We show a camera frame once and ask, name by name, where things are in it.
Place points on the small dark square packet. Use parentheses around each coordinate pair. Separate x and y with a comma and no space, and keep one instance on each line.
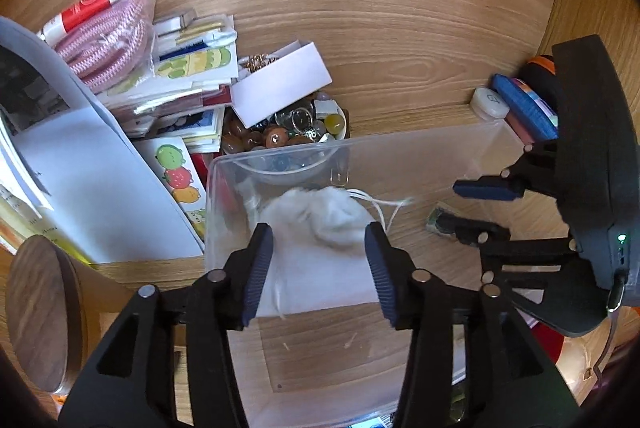
(442,220)

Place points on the blue zipper pouch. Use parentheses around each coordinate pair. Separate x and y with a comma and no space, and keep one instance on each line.
(540,121)

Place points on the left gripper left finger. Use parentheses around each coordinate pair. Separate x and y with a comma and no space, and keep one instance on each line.
(128,381)

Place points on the white small cardboard box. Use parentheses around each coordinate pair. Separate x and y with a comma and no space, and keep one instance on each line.
(297,71)

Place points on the white round container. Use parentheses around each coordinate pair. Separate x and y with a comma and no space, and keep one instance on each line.
(488,105)

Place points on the brown mug with lid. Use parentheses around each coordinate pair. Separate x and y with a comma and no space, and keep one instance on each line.
(57,310)

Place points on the black orange round case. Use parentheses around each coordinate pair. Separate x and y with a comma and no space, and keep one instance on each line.
(538,73)

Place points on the clear plastic storage bin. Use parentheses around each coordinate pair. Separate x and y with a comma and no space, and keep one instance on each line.
(319,352)

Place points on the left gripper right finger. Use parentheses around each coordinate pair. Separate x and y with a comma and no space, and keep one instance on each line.
(509,380)

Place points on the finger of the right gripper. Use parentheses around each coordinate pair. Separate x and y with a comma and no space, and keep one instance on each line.
(521,264)
(534,171)

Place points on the stack of sticker packets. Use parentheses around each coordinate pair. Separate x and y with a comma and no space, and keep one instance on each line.
(189,78)

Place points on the white drawstring pouch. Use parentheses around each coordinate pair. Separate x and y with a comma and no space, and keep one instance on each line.
(318,260)

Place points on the clear bowl of beads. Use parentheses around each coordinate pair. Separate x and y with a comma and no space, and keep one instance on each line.
(291,145)

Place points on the white document folder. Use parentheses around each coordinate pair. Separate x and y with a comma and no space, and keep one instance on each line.
(76,168)

